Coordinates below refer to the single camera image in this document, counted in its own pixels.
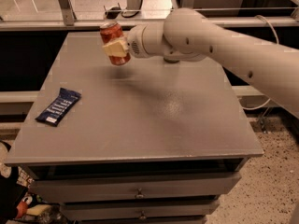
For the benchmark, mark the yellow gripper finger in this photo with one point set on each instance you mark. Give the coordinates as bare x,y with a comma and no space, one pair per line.
116,47

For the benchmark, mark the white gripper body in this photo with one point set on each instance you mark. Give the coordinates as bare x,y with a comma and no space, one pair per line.
135,42

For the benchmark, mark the red coke can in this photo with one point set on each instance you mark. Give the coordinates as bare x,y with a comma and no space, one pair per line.
111,30

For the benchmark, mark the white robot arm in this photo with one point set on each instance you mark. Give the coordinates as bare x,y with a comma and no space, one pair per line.
186,35

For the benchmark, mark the green sparkling water can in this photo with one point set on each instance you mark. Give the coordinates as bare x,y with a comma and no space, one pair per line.
170,60

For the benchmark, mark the blue snack bar wrapper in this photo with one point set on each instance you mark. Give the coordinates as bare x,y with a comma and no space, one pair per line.
59,107

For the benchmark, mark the grey drawer cabinet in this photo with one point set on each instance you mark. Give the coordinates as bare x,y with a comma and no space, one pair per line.
147,117

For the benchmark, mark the lower grey drawer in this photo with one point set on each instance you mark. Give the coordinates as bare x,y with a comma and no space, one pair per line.
139,210

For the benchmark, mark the grey drawer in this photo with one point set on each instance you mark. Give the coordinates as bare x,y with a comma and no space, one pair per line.
139,210
135,187

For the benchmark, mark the upper grey drawer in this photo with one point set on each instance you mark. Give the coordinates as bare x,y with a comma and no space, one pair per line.
135,187

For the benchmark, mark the clutter bag on floor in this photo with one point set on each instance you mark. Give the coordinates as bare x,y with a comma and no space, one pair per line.
14,201

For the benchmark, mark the metal railing frame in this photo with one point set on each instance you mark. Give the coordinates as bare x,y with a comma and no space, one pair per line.
44,15

